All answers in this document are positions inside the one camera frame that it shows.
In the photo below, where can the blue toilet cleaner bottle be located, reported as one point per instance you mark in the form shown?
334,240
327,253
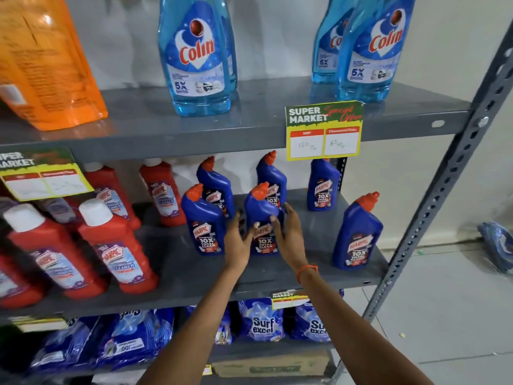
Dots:
260,206

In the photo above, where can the blue plastic bag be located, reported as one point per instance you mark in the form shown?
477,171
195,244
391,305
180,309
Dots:
499,244

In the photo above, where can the person's right forearm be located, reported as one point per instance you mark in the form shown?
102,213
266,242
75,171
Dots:
352,336

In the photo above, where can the light blue glass cleaner bottle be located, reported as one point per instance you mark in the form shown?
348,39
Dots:
372,56
196,56
326,48
231,44

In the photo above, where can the person's right hand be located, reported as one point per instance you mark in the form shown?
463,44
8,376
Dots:
291,244

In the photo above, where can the grey metal shelf rack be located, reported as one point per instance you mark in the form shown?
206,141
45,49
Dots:
160,126

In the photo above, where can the green yellow shelf price tag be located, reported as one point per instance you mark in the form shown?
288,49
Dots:
322,132
40,176

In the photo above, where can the pale yellow shelf label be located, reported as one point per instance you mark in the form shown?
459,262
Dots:
40,323

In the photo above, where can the row of blue detergent packets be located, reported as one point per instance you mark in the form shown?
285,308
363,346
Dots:
260,322

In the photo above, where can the group of red cleaner bottles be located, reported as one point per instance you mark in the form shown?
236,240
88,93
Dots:
120,252

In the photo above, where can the person's left hand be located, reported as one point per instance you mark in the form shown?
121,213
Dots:
238,248

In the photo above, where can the small green yellow price tag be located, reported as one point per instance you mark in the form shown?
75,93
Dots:
286,299

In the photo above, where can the brown cardboard box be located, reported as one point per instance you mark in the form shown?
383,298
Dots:
272,362

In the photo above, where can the person's right thumb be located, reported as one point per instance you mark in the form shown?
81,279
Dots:
275,225

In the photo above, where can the person's left forearm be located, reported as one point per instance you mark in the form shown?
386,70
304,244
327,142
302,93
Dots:
200,328

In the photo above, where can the person's left thumb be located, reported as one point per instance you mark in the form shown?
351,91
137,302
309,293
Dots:
255,229

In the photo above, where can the group of blue cleaner bottles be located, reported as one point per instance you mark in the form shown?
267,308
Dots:
358,236

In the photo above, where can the orange refill pouch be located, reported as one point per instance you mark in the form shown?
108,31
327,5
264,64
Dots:
48,60

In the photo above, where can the orange wrist band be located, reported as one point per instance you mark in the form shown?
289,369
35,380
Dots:
307,269

